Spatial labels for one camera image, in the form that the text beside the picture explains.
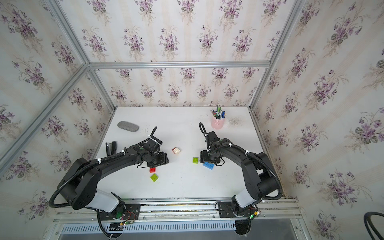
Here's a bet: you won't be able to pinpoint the grey oval eraser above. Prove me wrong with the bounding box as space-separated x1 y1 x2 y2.
117 121 140 132

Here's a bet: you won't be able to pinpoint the lime green lego brick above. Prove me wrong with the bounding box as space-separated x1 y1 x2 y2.
150 174 159 182

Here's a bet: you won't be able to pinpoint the pens in cup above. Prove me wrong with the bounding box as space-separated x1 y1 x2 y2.
211 106 227 120

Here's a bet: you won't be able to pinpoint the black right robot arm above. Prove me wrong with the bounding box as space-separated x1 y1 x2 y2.
199 123 283 211

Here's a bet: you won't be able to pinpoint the pink pen cup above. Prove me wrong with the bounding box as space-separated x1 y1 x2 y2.
211 117 226 130

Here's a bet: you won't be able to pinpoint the black stapler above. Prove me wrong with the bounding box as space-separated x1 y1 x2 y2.
106 141 117 157

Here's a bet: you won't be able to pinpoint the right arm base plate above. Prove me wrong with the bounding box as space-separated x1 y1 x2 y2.
215 201 260 219

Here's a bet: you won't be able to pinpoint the blue lego brick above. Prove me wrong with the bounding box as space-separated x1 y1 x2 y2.
203 162 215 170

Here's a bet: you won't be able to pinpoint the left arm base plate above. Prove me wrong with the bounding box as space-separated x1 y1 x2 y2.
99 204 142 223

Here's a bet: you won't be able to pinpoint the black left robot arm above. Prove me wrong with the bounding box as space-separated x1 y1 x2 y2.
49 127 169 213

